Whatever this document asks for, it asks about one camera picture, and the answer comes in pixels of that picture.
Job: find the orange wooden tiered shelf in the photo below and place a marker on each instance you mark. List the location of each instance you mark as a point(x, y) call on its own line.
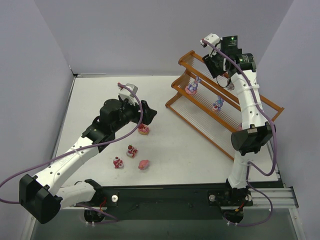
point(196, 110)

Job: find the small purple bunny cupcake toy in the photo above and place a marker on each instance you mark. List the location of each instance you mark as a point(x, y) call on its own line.
point(217, 105)

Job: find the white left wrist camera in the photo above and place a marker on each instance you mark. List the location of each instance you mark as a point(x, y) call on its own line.
point(127, 92)

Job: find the purple bunny sitting donut toy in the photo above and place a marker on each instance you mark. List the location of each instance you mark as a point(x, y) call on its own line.
point(192, 88)

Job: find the red bear cake toy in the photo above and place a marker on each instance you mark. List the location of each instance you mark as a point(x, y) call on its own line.
point(118, 163)

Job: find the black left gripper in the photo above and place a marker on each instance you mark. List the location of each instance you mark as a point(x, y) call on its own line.
point(143, 111)

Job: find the strawberry cake slice toy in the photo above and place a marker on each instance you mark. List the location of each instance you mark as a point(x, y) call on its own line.
point(131, 151)

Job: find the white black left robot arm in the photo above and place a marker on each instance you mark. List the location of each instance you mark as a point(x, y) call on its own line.
point(42, 196)

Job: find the pink pig clear cup toy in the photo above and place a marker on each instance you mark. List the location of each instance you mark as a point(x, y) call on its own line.
point(230, 86)

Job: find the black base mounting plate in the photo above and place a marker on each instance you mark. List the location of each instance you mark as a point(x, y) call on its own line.
point(209, 201)

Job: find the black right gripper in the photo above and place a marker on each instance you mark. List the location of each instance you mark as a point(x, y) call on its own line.
point(213, 67)

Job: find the pink pig bow toy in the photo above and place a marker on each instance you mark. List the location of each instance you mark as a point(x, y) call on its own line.
point(144, 164)

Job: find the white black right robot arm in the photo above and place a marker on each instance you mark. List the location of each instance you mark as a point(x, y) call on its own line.
point(226, 57)

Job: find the strawberry bear donut toy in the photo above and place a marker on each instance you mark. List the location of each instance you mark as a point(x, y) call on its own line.
point(143, 129)

